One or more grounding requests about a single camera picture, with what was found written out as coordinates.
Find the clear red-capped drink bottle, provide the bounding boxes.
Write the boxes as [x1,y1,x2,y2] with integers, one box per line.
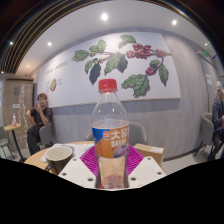
[91,78,131,190]

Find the coffee plant wall mural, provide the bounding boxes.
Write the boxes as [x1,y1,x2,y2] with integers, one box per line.
[36,31,182,108]

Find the dark mug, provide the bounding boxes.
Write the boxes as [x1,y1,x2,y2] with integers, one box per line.
[44,145,75,175]

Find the small cardboard box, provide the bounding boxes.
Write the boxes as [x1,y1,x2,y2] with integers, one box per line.
[133,143,166,167]

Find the white paper notice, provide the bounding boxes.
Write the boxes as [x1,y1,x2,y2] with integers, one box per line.
[204,73,213,85]

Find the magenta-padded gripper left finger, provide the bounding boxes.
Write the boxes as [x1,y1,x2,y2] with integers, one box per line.
[57,145,100,190]

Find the tall wooden cabinet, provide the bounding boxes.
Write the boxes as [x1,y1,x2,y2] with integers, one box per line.
[2,77,35,158]

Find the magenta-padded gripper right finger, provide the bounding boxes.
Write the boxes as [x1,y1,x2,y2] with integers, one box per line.
[124,144,168,190]

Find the small round side table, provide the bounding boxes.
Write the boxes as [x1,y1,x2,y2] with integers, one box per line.
[3,123,25,162]

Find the person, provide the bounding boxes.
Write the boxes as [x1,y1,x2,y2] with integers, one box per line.
[25,92,54,156]
[207,80,224,162]

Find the recessed ceiling lights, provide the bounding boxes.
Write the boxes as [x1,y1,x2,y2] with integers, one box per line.
[8,12,209,48]

